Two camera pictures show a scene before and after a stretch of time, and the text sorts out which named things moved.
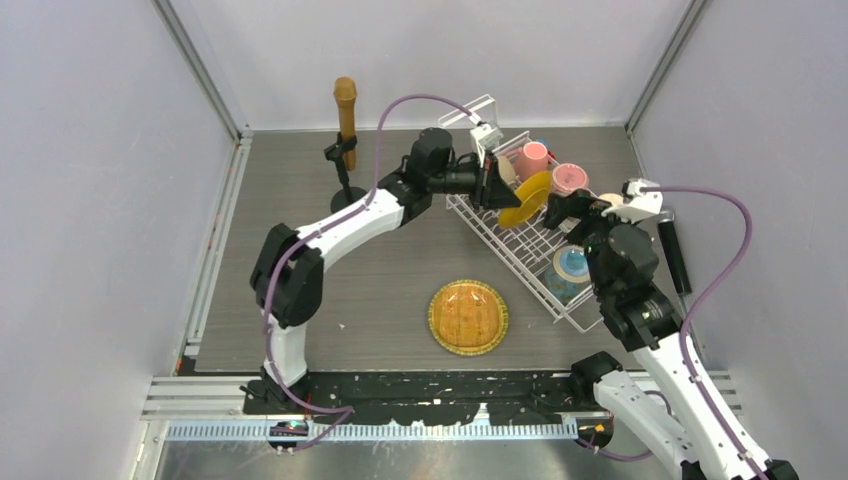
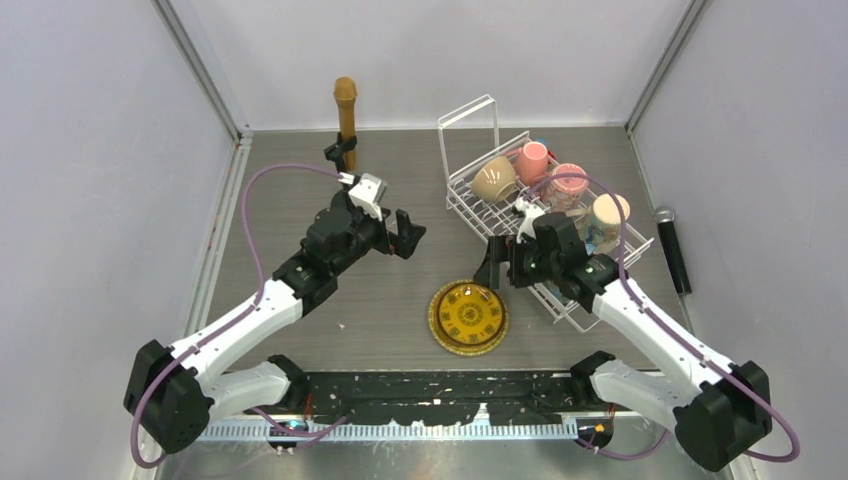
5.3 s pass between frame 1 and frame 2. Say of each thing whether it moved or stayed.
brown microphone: stayed
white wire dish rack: stayed
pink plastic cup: stayed
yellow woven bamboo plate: stayed
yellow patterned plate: moved
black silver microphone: stayed
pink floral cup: stayed
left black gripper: moved
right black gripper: moved
